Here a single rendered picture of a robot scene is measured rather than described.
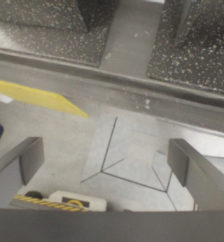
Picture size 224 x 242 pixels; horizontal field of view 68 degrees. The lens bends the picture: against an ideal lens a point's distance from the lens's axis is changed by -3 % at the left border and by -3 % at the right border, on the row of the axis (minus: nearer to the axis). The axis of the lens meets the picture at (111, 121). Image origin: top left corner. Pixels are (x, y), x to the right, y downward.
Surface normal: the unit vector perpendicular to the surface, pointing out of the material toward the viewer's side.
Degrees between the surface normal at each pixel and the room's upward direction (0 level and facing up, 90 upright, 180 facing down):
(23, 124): 0
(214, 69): 0
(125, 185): 10
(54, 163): 0
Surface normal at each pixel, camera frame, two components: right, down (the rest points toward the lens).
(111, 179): -0.18, 0.02
